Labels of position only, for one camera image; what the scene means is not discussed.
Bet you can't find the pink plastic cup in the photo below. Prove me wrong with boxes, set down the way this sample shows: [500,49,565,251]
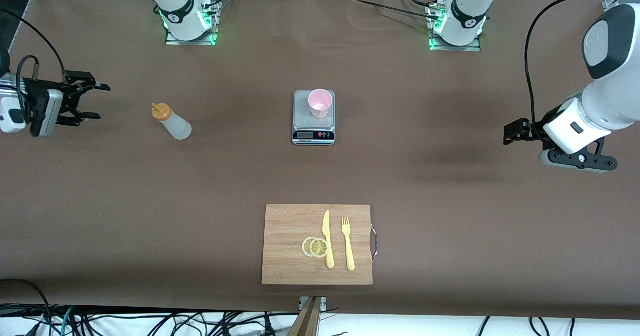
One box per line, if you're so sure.
[308,89,334,119]

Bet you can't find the yellow plastic knife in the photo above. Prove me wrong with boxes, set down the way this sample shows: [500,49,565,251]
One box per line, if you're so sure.
[322,210,335,269]

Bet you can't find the teal cable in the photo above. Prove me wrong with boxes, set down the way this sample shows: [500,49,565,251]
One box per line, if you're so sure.
[59,305,77,336]

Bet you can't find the silver digital kitchen scale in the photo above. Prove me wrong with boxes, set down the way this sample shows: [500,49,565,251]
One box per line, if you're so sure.
[292,90,336,146]

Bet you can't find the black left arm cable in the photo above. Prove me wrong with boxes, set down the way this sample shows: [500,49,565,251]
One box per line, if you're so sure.
[523,0,640,130]

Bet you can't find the brown table cover sheet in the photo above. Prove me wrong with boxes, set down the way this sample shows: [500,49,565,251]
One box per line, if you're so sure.
[0,0,640,320]

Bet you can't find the wooden cutting board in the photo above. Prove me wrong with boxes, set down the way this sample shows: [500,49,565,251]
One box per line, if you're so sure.
[261,204,378,285]

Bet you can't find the yellow plastic fork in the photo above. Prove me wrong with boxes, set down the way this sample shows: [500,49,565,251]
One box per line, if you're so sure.
[341,216,356,271]

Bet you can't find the wooden post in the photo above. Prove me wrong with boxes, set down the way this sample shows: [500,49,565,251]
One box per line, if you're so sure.
[287,296,323,336]

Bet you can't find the metal corner bracket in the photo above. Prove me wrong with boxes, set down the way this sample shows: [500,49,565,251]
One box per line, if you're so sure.
[299,296,328,311]

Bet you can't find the squeeze bottle with orange cap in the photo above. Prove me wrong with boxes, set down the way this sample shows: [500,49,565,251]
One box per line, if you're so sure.
[151,102,193,140]

